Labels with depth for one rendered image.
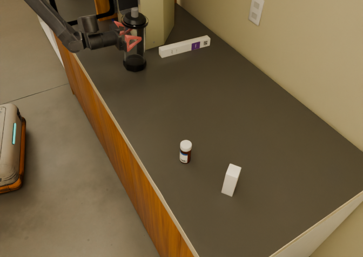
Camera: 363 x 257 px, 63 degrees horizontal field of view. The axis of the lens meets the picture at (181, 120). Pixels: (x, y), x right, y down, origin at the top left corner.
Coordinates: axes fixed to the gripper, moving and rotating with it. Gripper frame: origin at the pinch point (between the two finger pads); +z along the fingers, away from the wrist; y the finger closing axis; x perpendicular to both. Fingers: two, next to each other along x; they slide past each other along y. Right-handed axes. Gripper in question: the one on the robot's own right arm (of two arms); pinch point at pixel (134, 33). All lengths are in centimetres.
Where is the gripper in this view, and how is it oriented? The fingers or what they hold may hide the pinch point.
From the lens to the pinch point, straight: 130.4
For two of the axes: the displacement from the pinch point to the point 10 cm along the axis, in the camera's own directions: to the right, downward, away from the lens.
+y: -5.0, -6.6, 5.6
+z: 8.6, -3.1, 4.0
